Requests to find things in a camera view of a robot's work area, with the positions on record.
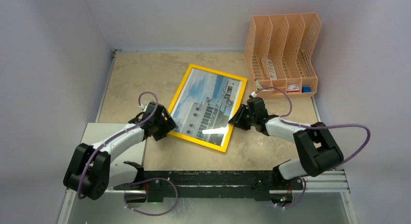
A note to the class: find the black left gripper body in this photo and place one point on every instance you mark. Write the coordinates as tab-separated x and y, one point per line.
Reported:
156	134

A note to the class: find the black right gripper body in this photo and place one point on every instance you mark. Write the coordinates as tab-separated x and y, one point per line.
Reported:
244	116

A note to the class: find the building and sky photo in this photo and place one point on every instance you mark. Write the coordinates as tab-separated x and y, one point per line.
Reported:
208	107

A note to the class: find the clear acrylic sheet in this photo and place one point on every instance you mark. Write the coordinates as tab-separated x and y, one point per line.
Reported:
208	107

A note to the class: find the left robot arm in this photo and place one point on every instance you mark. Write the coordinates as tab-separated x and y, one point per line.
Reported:
92	169

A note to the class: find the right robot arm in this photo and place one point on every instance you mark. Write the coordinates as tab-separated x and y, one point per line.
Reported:
317	149

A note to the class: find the white label card in organizer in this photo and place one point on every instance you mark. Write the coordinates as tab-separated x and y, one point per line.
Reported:
270	68

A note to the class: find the red white small box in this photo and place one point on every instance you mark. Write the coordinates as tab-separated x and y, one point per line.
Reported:
292	88

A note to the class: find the blue small object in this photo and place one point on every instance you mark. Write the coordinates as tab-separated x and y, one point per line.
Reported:
306	89

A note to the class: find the orange plastic file organizer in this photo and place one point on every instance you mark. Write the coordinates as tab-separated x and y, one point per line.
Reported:
289	41

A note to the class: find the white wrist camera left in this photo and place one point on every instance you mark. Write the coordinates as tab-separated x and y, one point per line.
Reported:
144	106

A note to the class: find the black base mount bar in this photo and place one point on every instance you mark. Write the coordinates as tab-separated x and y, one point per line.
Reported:
254	185

